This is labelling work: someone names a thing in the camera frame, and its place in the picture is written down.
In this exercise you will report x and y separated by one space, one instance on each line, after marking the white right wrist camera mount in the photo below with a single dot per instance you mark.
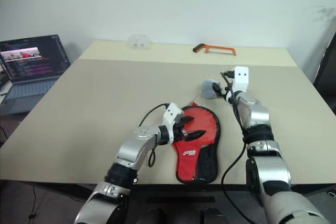
241 77

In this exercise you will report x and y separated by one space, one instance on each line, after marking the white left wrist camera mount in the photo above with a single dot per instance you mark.
172 112

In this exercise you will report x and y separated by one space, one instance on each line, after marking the clear plastic container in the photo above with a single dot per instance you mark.
139 42

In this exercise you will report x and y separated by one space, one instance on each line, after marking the dark rounded shape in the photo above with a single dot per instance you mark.
212 216

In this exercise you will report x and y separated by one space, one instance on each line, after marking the red and black paddle case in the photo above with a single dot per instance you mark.
207 129

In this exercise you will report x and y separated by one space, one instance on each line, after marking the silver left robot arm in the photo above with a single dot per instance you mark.
131 150

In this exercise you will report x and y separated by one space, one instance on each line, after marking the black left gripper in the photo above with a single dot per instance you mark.
180 132

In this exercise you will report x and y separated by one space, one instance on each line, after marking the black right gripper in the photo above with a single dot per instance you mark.
229 82

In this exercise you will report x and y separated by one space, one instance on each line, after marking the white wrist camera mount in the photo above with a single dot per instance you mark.
172 112
241 77

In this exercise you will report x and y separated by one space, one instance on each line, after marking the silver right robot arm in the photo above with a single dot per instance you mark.
270 166

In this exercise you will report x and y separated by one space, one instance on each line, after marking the grey laptop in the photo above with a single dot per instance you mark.
31 61

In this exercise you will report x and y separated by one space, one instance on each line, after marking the black upright panel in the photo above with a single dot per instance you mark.
328 77

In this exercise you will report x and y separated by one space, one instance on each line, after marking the black table frame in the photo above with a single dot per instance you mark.
183 187

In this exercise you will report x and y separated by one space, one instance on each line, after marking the orange hacksaw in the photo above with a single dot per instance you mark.
198 48

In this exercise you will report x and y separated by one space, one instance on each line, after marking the grey round fluffy object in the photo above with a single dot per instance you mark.
207 89

